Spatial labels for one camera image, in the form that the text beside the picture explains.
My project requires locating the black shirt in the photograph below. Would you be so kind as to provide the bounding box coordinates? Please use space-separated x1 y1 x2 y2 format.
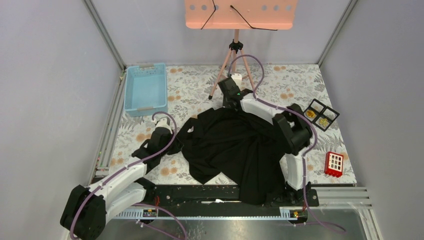
176 107 287 205

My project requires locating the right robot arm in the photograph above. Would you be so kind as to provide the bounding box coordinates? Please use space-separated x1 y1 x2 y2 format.
218 77 313 206

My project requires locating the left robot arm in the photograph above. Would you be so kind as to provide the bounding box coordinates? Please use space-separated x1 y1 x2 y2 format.
59 121 174 240

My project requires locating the black brooch display tray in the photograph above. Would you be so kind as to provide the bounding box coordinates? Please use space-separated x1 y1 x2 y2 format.
303 98 340 132

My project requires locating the floral table mat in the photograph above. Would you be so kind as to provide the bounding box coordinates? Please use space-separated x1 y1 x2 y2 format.
107 64 357 185

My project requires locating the light blue plastic basket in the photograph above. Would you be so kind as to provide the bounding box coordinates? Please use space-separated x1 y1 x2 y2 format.
124 63 168 117

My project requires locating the pink music stand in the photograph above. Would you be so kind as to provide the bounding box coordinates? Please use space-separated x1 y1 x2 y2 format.
184 0 298 100

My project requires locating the red white grid box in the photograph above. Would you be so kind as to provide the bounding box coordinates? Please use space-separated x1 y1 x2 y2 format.
324 151 344 178

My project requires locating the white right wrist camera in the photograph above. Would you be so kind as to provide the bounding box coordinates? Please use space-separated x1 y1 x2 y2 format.
230 73 243 89

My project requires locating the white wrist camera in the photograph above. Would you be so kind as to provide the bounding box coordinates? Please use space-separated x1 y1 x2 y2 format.
155 117 172 132
230 73 243 89

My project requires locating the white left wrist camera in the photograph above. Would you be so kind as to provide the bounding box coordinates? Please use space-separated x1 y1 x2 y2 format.
155 117 172 132

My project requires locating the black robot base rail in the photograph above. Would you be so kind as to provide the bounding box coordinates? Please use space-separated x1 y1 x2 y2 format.
124 183 321 220

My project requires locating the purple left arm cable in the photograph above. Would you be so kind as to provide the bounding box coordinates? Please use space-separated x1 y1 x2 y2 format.
68 111 179 240

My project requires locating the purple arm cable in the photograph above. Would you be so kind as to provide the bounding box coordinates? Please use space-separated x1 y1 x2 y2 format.
226 54 347 234
68 111 179 240

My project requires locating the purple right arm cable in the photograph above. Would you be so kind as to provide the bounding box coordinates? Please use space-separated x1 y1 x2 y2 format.
226 54 347 234

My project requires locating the aluminium frame rail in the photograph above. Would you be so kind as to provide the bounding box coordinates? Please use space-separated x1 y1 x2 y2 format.
82 0 126 71

